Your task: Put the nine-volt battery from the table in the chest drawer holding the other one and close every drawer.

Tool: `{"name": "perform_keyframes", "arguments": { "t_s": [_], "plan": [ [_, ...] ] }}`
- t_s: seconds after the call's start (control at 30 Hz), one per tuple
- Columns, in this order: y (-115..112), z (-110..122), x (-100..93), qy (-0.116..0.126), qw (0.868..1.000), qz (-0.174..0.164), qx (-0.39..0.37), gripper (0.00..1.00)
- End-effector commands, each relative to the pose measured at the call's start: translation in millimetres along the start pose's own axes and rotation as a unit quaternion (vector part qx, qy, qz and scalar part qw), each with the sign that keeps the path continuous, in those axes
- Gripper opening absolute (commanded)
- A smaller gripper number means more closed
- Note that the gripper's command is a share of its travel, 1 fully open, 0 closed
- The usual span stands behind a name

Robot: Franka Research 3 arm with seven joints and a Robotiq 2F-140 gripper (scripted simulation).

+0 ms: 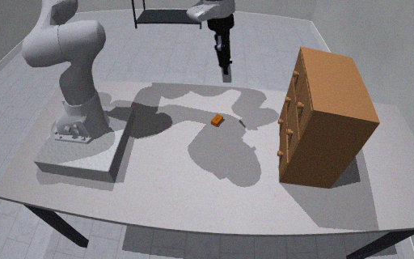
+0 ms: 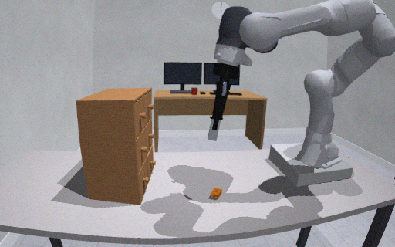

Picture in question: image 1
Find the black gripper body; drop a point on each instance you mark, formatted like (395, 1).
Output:
(220, 26)

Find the orange nine-volt battery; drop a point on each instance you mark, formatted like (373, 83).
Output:
(217, 120)

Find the brown wooden chest of drawers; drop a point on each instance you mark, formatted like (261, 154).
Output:
(342, 120)

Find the brown wooden drawer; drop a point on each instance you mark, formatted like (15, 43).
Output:
(304, 106)
(299, 75)
(283, 122)
(290, 98)
(293, 133)
(283, 153)

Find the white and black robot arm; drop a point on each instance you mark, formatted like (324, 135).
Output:
(50, 43)

